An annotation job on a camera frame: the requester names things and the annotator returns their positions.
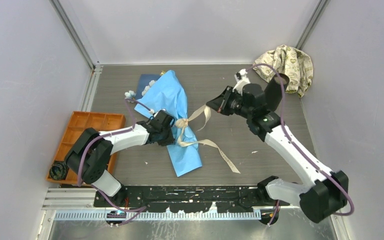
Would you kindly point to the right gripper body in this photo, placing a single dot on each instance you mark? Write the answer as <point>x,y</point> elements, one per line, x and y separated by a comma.
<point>234,104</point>

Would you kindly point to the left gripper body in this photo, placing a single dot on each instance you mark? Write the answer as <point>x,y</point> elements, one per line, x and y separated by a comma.
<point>166,137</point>

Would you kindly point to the cream ribbon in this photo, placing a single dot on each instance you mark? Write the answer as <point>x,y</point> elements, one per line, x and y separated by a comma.
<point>183,123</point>

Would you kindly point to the blue paper flower bouquet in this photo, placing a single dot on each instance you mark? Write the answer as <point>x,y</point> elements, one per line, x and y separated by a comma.
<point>167,93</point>

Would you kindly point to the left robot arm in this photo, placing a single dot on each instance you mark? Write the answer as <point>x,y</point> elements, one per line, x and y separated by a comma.
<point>90,154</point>

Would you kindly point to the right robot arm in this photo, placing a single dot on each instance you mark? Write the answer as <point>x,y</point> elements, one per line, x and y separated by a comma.
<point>322,192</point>

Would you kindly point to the black vase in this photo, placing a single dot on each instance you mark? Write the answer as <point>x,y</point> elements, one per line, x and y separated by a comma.
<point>273,91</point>

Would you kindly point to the patterned cream cloth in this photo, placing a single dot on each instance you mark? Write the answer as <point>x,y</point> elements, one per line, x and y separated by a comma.
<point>290,61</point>

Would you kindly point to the rolled dark item front left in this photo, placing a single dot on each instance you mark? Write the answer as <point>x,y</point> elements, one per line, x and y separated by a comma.
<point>58,170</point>

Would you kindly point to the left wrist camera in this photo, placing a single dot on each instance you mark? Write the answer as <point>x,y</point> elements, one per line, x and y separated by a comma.
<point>152,113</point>

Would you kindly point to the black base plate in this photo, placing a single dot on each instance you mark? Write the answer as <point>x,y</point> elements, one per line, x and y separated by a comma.
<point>194,198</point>

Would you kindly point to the aluminium rail frame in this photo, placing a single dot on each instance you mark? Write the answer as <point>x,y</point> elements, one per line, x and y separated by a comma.
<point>92,204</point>

